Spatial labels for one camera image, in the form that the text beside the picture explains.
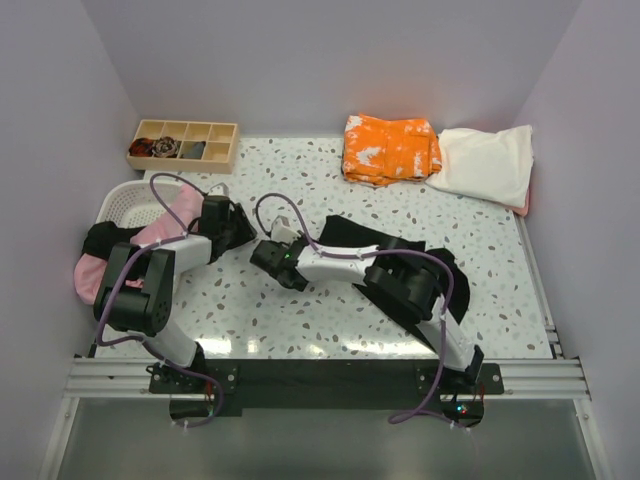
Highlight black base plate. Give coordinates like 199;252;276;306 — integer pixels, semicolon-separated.
148;357;505;420

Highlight black garment in basket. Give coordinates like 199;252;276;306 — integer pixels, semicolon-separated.
82;221;142;260

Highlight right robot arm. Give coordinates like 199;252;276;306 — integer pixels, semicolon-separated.
250;238;484;393

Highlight orange white folded t-shirt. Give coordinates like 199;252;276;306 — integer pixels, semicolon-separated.
342;114;443;187

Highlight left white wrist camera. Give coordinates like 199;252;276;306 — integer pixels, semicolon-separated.
207;182;229;197

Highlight brown patterned rolled fabric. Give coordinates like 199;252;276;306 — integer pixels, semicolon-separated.
151;136;181;158

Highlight pink folded t-shirt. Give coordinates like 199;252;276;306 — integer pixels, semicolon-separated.
511;194;530;217

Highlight red black rolled fabric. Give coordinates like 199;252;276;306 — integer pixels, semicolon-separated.
128;138;155;157

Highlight wooden compartment box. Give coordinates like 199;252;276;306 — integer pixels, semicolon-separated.
126;119;239;174

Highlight grey rolled fabric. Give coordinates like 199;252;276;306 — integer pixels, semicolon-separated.
181;141;206;160

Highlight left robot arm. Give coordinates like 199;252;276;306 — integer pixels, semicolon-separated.
93;196;256;392

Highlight pink t-shirt in basket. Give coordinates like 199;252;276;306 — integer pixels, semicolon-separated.
74;185;203;305

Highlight white laundry basket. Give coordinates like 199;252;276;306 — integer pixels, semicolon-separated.
95;180;186;235

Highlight black t-shirt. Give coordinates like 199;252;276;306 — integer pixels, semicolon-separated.
318;215;471;347

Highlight aluminium rail frame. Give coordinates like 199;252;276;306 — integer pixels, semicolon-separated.
38;319;614;480

